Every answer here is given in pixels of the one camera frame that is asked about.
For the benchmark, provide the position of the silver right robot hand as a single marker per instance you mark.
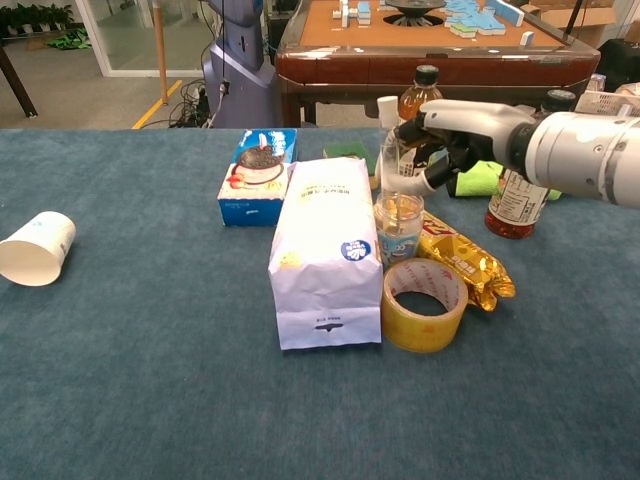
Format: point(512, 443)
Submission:
point(475, 117)

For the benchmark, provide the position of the white tube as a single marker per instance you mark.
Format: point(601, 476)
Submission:
point(387, 107)

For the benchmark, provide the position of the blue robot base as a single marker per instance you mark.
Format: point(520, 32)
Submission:
point(240, 75)

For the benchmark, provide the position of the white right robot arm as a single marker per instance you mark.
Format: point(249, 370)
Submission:
point(580, 150)

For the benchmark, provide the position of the brown mahjong table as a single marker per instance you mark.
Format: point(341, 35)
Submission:
point(450, 62)

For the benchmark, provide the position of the lime green cloth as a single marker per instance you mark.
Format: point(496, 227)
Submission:
point(475, 181)

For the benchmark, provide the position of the light tea bottle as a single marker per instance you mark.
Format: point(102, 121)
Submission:
point(426, 75)

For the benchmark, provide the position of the single blue white mahjong tile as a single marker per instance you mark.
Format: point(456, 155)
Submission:
point(526, 38)

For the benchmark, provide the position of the pile of blue mahjong tiles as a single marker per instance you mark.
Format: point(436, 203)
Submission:
point(470, 20)

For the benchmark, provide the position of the dark tea bottle white label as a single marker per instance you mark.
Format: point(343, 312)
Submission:
point(515, 210)

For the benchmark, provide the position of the black mahjong table centre dome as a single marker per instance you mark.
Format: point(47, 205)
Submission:
point(415, 6)

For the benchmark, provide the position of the white plastic basket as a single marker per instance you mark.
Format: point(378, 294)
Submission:
point(607, 100)

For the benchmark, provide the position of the green yellow sponge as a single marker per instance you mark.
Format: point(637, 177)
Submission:
point(345, 149)

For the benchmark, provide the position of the gold snack packet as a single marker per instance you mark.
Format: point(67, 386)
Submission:
point(465, 260)

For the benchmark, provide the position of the clear plastic jar blue label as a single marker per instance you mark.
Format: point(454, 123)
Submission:
point(400, 247)

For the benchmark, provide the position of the cardboard box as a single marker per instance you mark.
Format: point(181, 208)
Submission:
point(595, 20)

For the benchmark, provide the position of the white paper bag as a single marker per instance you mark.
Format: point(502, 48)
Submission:
point(325, 250)

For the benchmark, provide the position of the yellow tape roll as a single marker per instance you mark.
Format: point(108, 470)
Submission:
point(420, 335)

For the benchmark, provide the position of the blue cookie box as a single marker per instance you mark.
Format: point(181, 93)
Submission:
point(250, 210)

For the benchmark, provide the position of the wooden pole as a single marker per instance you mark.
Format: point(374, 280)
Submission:
point(161, 50)

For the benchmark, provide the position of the green item on floor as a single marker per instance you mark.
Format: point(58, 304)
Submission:
point(70, 39)

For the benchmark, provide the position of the potted plants row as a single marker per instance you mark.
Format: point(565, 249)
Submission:
point(35, 17)

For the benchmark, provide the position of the black table leg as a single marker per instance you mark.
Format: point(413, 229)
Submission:
point(20, 85)

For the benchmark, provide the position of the white paper cup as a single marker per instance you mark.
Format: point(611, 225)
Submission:
point(30, 255)

